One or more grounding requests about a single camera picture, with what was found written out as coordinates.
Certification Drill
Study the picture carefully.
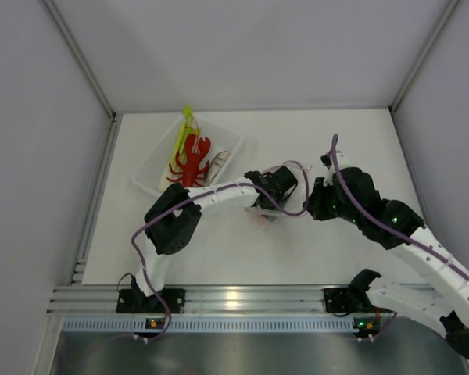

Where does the fake grey fish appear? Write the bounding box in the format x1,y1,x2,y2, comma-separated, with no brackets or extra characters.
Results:
204,150,231,185

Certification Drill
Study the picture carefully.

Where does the red fake lobster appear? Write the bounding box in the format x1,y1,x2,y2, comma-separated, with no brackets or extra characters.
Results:
167,134,211,188

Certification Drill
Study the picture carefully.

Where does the clear zip top bag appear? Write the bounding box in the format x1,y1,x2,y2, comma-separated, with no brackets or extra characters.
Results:
244,160,312,226

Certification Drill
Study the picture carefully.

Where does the fake green leek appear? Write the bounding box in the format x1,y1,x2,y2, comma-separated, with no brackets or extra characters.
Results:
168,104,201,173

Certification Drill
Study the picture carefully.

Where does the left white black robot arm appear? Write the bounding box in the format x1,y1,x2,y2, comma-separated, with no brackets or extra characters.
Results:
131,165,299,298

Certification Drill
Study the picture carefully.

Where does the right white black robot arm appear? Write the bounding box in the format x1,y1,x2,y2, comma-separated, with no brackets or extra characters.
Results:
308,167,469,360

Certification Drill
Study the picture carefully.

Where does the translucent white plastic basket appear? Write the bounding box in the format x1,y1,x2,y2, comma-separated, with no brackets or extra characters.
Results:
132,110,242,198

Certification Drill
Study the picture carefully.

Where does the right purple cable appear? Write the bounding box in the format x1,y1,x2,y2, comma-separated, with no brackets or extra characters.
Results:
328,133,469,294

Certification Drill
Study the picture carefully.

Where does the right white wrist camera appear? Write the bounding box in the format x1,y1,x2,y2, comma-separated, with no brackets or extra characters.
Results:
320,151,353,186

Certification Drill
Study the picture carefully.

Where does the white slotted cable duct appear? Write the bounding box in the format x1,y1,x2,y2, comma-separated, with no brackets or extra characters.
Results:
62,316,380,334

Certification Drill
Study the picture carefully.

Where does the aluminium rail base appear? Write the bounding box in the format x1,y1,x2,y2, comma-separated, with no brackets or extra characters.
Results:
46,284,433,316

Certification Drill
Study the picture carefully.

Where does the left aluminium frame post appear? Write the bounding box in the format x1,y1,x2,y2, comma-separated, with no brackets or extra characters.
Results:
41,0,116,119

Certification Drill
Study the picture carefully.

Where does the aluminium frame post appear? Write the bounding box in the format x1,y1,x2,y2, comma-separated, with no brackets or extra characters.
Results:
41,0,116,119
388,0,463,115

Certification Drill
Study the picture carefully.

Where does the right aluminium frame post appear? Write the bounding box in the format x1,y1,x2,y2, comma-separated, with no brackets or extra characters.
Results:
388,0,463,115

